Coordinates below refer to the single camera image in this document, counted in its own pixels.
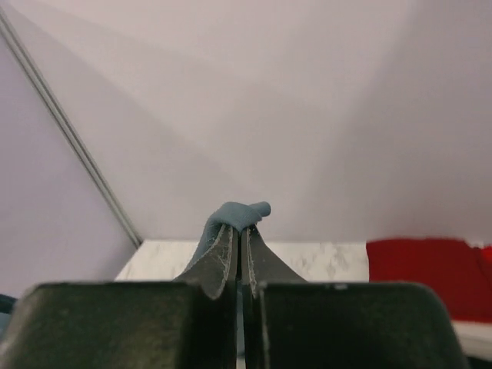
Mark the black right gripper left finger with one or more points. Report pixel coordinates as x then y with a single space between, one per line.
215 272

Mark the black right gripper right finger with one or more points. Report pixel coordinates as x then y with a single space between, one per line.
260 265

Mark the blue grey t shirt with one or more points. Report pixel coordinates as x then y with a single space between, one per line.
234 214

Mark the folded red t shirt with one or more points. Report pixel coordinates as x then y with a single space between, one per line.
460 274

